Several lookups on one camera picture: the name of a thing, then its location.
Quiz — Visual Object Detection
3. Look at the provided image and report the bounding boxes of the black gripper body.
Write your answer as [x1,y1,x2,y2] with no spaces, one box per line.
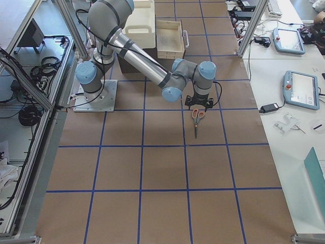
[191,93,213,106]

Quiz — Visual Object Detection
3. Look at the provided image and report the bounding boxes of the orange grey scissors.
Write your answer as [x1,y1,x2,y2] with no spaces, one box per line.
[191,109,205,139]

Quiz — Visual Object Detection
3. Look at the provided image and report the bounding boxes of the wooden drawer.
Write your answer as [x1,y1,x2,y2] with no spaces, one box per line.
[156,20,185,59]

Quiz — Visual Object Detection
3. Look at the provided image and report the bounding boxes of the dark brown drawer cabinet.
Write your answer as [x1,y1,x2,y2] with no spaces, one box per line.
[115,48,160,74]

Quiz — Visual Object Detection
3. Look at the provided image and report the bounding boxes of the black power adapter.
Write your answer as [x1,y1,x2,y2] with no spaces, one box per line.
[259,103,280,114]

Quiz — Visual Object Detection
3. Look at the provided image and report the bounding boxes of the white plastic tray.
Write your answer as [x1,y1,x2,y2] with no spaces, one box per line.
[122,1,156,49]

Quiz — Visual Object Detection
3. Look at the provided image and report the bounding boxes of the near teach pendant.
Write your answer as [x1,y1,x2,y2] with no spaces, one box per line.
[283,71,320,110]

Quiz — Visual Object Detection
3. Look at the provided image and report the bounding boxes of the teach pendant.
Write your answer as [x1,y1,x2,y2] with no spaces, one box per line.
[272,28,305,55]
[283,71,320,110]

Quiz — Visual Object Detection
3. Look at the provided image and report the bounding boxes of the far teach pendant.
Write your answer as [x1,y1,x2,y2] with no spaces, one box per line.
[272,28,305,55]

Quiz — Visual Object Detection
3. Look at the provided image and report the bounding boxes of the teal board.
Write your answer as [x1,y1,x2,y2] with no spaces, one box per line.
[304,147,324,195]

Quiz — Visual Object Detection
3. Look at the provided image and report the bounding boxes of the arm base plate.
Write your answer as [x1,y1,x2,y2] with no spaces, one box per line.
[73,79,118,112]

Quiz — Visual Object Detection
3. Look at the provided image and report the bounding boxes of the aluminium frame post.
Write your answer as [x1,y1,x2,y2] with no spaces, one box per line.
[238,0,268,58]

